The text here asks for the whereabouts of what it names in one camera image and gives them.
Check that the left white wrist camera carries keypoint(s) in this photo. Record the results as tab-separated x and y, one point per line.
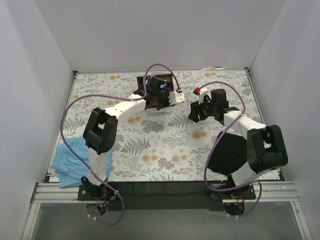
176	98

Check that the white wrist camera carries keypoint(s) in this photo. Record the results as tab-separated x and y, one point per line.
201	92
176	98

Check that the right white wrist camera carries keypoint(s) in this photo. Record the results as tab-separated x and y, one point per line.
201	92

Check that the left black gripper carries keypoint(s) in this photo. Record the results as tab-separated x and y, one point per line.
164	100

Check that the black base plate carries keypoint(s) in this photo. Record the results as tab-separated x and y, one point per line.
162	197

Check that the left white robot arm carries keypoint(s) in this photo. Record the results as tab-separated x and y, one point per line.
101	128

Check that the light blue cloth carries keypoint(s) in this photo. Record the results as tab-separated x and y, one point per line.
69	168

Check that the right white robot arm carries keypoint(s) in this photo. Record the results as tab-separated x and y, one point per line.
266	149

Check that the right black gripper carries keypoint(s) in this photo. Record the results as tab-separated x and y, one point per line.
198	111

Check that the floral patterned table mat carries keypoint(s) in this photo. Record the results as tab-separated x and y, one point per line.
159	145

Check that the black cloth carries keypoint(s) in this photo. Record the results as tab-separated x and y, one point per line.
229	155

